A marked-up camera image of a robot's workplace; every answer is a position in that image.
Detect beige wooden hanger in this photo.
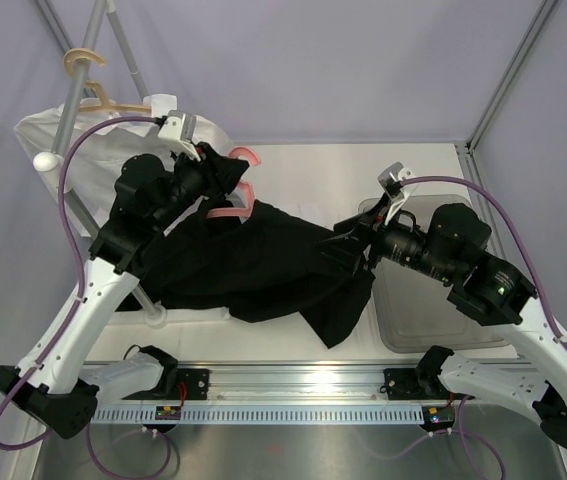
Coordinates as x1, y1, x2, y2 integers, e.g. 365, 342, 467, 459
63, 48, 151, 115

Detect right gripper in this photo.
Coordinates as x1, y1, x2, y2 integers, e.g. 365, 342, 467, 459
315, 191, 458, 284

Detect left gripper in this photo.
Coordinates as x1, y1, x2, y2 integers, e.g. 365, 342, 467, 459
152, 141, 248, 231

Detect black shirt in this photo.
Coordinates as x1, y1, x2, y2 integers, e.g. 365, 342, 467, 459
115, 197, 377, 350

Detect white cable duct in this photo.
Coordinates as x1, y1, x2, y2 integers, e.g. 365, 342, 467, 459
92, 404, 424, 425

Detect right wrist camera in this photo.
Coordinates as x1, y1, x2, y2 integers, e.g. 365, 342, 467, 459
377, 162, 416, 226

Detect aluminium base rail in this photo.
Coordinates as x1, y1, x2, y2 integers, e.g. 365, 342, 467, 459
82, 362, 567, 409

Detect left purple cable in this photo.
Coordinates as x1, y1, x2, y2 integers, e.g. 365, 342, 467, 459
0, 115, 169, 454

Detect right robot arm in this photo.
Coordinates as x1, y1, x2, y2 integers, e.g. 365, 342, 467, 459
319, 203, 567, 449

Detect pink hanger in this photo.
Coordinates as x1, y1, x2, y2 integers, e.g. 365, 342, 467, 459
207, 146, 261, 219

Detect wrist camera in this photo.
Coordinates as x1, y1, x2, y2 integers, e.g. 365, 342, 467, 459
377, 162, 416, 226
157, 110, 200, 161

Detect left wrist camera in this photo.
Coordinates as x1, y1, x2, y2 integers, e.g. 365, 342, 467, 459
157, 110, 200, 161

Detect white shirt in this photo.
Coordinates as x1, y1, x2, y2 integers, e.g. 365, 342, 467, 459
12, 92, 324, 239

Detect clear plastic bin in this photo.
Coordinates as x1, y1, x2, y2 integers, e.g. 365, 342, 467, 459
369, 195, 507, 353

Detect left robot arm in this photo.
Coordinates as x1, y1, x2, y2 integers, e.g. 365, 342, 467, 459
0, 142, 250, 439

